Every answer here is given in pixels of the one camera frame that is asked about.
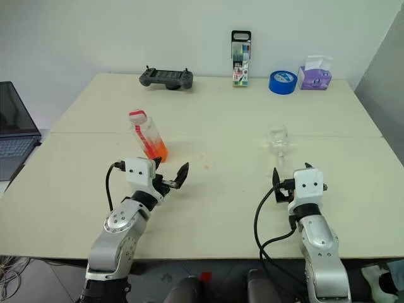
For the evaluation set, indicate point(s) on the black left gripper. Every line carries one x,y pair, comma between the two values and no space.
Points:
159,189

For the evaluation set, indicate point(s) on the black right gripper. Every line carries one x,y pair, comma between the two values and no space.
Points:
285,191

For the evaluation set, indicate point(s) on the bottle with orange liquid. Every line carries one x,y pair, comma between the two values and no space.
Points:
153,146

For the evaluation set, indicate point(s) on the clear wine glass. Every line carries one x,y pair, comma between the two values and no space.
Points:
278,139

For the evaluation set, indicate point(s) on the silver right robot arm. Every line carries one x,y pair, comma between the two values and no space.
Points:
322,249

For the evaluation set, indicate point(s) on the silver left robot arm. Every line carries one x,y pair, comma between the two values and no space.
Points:
118,233

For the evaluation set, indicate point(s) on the blue tape roll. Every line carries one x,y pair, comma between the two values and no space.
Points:
282,83

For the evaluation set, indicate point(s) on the grey handheld remote controller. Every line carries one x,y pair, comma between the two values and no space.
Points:
165,78

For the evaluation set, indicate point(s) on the purple tissue box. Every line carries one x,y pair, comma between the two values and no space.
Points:
315,79

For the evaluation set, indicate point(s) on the small red object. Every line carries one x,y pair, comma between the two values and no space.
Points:
205,276

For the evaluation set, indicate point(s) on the dark rounded shape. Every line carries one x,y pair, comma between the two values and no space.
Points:
262,288
184,292

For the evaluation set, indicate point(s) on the marker pen pack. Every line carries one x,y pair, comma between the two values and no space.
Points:
241,63

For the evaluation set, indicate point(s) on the white object under table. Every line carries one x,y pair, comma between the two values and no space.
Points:
374,279

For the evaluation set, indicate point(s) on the dark grey laptop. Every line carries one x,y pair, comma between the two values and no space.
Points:
14,126

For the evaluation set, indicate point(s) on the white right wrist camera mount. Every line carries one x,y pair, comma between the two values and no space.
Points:
307,187

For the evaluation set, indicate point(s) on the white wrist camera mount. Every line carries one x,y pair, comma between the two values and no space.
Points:
307,187
139,172

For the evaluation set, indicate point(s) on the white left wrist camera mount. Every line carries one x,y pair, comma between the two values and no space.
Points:
139,172

